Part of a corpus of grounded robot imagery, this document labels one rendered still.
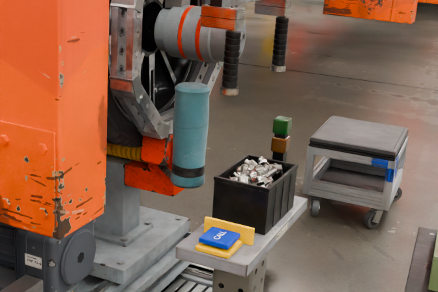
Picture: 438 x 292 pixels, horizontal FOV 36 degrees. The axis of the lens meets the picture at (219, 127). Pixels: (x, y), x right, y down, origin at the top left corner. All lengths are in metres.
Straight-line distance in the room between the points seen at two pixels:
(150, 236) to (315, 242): 0.80
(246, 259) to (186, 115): 0.40
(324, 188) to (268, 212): 1.23
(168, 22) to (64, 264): 0.65
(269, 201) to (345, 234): 1.20
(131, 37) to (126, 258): 0.66
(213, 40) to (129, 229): 0.66
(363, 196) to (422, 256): 0.84
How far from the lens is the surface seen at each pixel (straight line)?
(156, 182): 1.90
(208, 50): 1.72
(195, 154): 1.70
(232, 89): 1.57
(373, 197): 2.75
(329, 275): 2.41
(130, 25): 1.57
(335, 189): 2.77
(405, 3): 5.26
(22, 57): 1.30
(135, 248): 1.98
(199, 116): 1.67
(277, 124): 1.74
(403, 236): 2.79
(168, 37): 1.76
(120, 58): 1.62
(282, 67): 1.88
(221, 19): 1.55
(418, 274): 1.85
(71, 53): 1.27
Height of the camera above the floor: 1.12
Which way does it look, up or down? 17 degrees down
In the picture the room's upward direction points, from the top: 4 degrees clockwise
